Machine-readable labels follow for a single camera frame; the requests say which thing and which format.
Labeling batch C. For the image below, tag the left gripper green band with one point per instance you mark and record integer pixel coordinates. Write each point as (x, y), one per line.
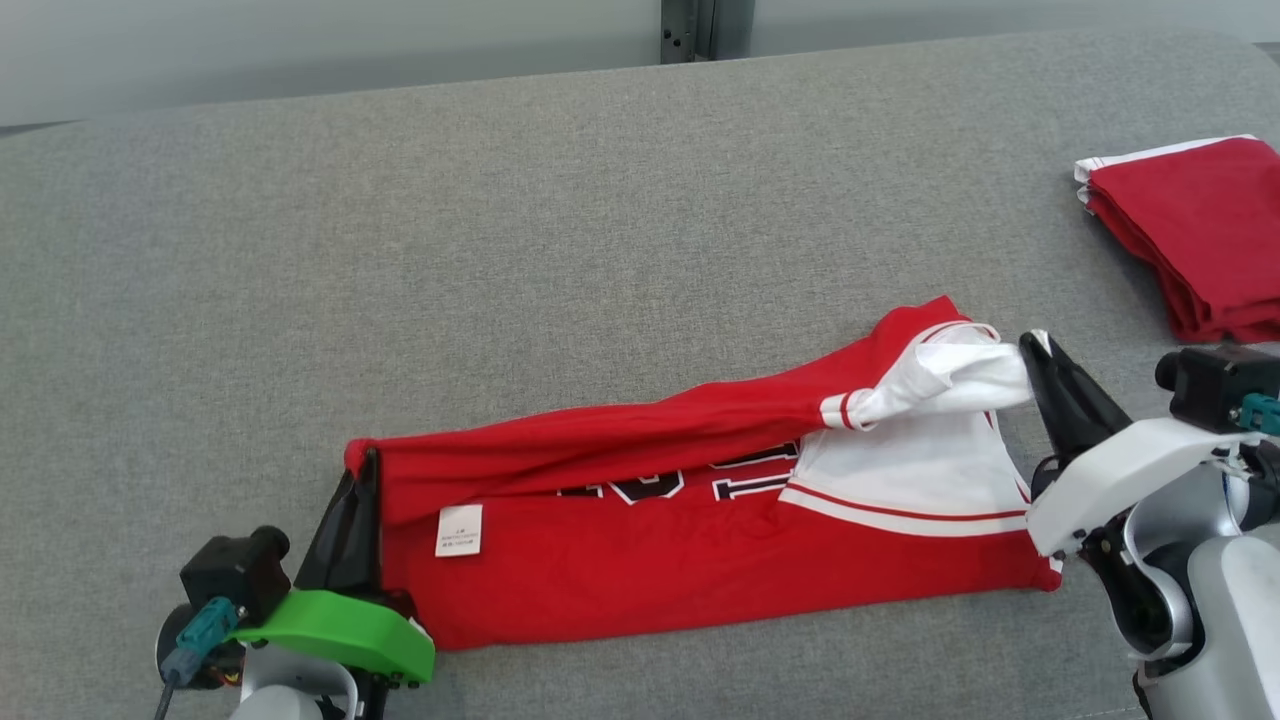
(340, 630)

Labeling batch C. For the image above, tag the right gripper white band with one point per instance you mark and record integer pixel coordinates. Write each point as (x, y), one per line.
(1120, 475)

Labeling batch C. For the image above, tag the red shorts white trim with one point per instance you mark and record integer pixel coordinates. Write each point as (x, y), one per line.
(1210, 230)

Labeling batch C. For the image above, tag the red white basketball jersey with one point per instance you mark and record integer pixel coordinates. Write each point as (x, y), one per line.
(650, 570)

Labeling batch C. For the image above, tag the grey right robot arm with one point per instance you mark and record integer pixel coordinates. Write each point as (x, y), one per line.
(1220, 620)

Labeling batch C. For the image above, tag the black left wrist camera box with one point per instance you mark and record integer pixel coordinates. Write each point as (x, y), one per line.
(235, 575)

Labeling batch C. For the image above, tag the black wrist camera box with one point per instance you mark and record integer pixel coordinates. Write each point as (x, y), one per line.
(235, 575)
(1215, 385)

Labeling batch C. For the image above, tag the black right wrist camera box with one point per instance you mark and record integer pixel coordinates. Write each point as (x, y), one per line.
(1215, 385)

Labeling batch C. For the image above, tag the grey metal post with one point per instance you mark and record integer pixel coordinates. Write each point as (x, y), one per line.
(700, 30)

